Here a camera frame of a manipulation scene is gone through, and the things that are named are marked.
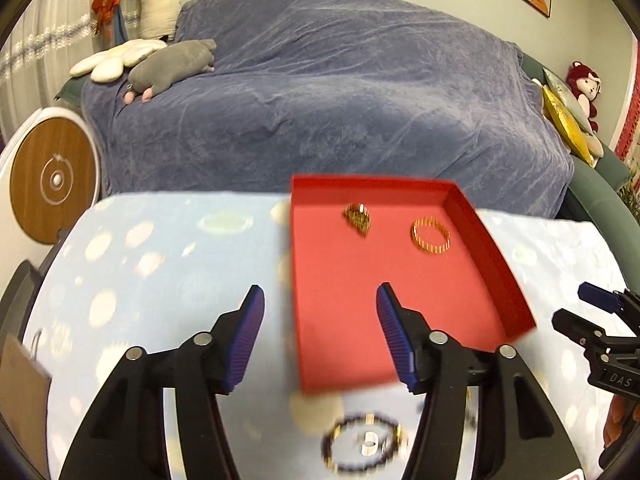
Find green sofa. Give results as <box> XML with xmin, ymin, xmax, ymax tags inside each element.
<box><xmin>520</xmin><ymin>53</ymin><xmax>639</xmax><ymax>287</ymax></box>

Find white sheer curtain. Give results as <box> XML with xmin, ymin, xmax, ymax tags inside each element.
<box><xmin>1</xmin><ymin>0</ymin><xmax>113</xmax><ymax>140</ymax></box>

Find red monkey plush toy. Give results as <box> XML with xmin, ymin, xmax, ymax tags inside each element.
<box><xmin>566</xmin><ymin>61</ymin><xmax>602</xmax><ymax>132</ymax></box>

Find dark bead bracelet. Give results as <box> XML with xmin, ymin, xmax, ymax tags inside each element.
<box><xmin>319</xmin><ymin>410</ymin><xmax>409</xmax><ymax>475</ymax></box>

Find grey plush toy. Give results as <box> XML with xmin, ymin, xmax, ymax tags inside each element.
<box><xmin>124</xmin><ymin>39</ymin><xmax>217</xmax><ymax>104</ymax></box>

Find red ribbon bow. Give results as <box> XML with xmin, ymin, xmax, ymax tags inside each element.
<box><xmin>91</xmin><ymin>0</ymin><xmax>122</xmax><ymax>35</ymax></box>

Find person's right hand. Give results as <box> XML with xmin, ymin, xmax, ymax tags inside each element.
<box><xmin>603</xmin><ymin>396</ymin><xmax>640</xmax><ymax>448</ymax></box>

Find gold mesh watch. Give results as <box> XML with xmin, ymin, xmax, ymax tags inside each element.
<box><xmin>343</xmin><ymin>203</ymin><xmax>371</xmax><ymax>236</ymax></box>

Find blue-grey plush blanket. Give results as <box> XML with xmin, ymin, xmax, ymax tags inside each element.
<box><xmin>81</xmin><ymin>0</ymin><xmax>574</xmax><ymax>218</ymax></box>

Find gold link bangle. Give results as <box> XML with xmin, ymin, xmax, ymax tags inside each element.
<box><xmin>410</xmin><ymin>217</ymin><xmax>451</xmax><ymax>255</ymax></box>

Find cream flower plush cushion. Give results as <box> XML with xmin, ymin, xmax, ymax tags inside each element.
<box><xmin>70</xmin><ymin>39</ymin><xmax>167</xmax><ymax>84</ymax></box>

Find red cardboard tray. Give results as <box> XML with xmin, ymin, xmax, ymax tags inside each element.
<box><xmin>291</xmin><ymin>176</ymin><xmax>536</xmax><ymax>393</ymax></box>

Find yellow cushion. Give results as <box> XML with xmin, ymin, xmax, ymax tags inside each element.
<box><xmin>541</xmin><ymin>84</ymin><xmax>601</xmax><ymax>167</ymax></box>

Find brown felt pouch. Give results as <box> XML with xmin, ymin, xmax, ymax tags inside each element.
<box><xmin>1</xmin><ymin>335</ymin><xmax>51</xmax><ymax>479</ymax></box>

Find silver crystal hoop ring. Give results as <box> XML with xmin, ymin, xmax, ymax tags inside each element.
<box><xmin>359</xmin><ymin>431</ymin><xmax>384</xmax><ymax>456</ymax></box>

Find space pattern blue tablecloth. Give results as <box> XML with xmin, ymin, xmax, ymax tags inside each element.
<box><xmin>24</xmin><ymin>193</ymin><xmax>627</xmax><ymax>479</ymax></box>

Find white device wooden disc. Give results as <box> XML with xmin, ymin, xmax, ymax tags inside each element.
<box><xmin>0</xmin><ymin>107</ymin><xmax>101</xmax><ymax>287</ymax></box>

